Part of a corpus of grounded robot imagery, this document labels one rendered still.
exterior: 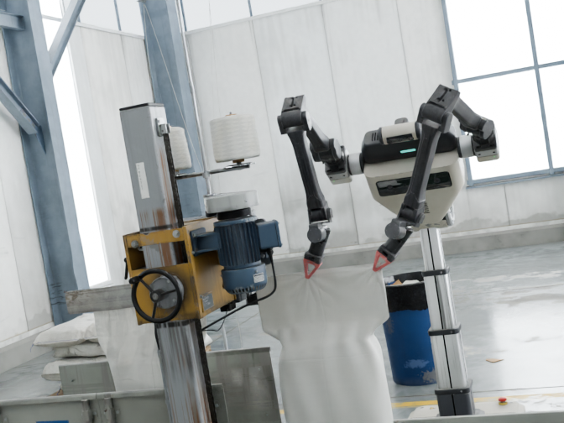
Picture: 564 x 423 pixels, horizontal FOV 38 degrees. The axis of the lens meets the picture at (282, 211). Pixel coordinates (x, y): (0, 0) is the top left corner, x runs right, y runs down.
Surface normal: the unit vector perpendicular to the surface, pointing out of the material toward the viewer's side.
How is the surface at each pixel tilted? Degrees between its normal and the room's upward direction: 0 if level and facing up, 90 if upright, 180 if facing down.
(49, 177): 90
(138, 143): 90
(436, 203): 130
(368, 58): 90
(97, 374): 90
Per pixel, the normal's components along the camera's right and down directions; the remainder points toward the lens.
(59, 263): -0.31, 0.10
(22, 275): 0.94, -0.14
